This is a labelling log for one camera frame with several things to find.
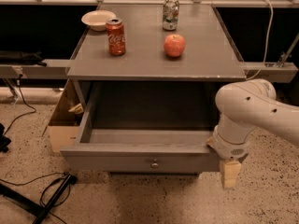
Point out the black bag on rail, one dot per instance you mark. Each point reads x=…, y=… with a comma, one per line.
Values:
x=21, y=57

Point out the red apple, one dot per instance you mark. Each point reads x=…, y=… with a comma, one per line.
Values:
x=174, y=45

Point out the grey top drawer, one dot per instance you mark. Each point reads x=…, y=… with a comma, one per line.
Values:
x=147, y=127

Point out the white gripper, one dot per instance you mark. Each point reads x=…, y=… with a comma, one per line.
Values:
x=231, y=148

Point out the cardboard box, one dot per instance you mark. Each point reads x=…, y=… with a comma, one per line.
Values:
x=65, y=120

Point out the red cola can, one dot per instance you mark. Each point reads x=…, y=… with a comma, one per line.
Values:
x=116, y=37

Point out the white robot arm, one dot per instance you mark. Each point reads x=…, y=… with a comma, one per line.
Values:
x=243, y=107

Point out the grey drawer cabinet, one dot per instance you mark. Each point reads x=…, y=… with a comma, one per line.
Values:
x=145, y=112

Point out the white bowl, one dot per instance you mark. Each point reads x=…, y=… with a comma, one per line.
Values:
x=97, y=19

